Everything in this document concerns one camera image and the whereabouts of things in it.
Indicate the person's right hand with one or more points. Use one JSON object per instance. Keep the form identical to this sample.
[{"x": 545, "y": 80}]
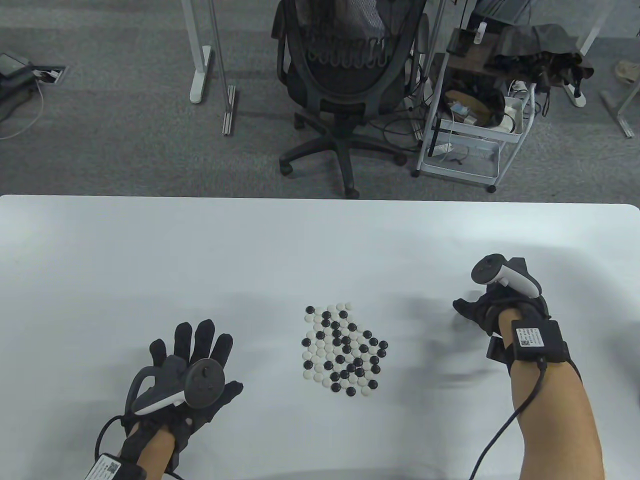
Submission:
[{"x": 475, "y": 310}]

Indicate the person's left hand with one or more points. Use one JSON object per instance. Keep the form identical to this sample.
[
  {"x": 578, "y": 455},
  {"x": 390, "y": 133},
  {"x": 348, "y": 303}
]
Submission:
[{"x": 203, "y": 343}]

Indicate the pile of mixed go stones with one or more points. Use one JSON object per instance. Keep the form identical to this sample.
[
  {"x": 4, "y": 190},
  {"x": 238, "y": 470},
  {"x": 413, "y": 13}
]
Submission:
[{"x": 336, "y": 342}]

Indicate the person's left forearm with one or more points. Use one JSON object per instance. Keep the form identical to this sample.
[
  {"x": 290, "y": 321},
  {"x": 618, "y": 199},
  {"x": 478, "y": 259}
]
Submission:
[{"x": 156, "y": 450}]

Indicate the person's right forearm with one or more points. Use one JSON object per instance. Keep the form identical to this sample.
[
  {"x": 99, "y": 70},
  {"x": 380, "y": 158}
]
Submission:
[{"x": 555, "y": 425}]

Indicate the dark grey left hand controller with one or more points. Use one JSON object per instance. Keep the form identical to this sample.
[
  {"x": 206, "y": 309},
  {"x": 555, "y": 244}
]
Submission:
[{"x": 204, "y": 384}]

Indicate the grey white right hand controller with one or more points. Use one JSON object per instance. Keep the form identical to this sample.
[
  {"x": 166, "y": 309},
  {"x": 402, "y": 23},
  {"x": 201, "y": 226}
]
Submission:
[{"x": 487, "y": 270}]

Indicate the black right wrist sensor box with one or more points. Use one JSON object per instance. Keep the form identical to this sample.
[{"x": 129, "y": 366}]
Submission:
[{"x": 542, "y": 342}]

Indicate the black wrist sensor box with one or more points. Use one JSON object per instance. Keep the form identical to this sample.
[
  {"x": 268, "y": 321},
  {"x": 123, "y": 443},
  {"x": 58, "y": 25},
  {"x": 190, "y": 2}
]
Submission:
[
  {"x": 107, "y": 469},
  {"x": 542, "y": 342}
]

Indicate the white wheeled utility cart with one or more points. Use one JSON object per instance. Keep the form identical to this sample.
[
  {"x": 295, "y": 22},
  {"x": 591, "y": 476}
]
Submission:
[{"x": 480, "y": 167}]

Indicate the black left wrist sensor box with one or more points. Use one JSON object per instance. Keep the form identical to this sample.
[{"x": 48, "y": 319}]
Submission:
[{"x": 107, "y": 469}]

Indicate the white power strip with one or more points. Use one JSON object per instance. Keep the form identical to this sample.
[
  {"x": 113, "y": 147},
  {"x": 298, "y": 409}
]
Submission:
[{"x": 440, "y": 149}]

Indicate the white power adapter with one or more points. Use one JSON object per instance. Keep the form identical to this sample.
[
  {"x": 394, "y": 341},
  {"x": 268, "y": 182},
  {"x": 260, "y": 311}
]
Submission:
[{"x": 514, "y": 112}]

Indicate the black and tan bag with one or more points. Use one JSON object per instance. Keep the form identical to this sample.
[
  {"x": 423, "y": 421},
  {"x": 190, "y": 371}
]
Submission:
[{"x": 492, "y": 107}]

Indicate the grey desk leg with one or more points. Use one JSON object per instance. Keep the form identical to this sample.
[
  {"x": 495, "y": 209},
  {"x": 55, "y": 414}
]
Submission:
[{"x": 622, "y": 117}]

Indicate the black mesh office chair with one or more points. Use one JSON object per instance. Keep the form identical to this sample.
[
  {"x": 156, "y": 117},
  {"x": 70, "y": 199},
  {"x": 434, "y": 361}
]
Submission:
[{"x": 340, "y": 85}]

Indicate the black phone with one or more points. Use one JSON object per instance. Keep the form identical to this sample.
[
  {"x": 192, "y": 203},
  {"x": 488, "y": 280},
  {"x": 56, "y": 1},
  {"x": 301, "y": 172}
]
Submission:
[{"x": 460, "y": 42}]

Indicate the black crumpled cloth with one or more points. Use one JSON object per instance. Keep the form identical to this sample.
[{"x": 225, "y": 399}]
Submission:
[{"x": 540, "y": 45}]

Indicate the small white bottle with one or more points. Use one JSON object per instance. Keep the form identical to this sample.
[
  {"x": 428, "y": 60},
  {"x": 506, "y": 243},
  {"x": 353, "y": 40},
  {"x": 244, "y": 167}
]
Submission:
[{"x": 482, "y": 32}]

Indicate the beige shoe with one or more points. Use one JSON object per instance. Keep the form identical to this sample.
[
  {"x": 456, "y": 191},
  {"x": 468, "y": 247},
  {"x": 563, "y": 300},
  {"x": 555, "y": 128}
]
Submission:
[{"x": 629, "y": 71}]

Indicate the white slanted desk leg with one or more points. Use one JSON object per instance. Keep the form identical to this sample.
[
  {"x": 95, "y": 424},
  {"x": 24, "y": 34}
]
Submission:
[{"x": 592, "y": 30}]

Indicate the floor socket box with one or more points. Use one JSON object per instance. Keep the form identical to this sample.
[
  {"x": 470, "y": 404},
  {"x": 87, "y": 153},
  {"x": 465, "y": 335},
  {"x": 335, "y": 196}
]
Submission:
[{"x": 50, "y": 75}]

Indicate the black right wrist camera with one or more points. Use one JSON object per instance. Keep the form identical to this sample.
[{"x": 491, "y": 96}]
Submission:
[{"x": 497, "y": 350}]

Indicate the aluminium profile post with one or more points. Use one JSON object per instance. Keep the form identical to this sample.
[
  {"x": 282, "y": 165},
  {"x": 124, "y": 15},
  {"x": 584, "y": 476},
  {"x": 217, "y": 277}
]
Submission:
[{"x": 229, "y": 110}]

